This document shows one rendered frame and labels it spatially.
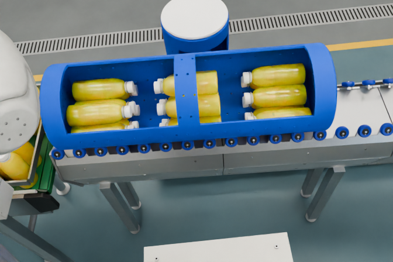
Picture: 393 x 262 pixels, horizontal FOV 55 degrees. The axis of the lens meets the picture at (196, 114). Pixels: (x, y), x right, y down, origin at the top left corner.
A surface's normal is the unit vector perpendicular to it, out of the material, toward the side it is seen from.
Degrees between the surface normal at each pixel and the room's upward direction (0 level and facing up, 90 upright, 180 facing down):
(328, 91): 44
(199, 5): 0
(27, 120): 83
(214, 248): 2
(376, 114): 0
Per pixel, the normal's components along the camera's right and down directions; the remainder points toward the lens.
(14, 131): 0.74, 0.48
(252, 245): -0.10, -0.58
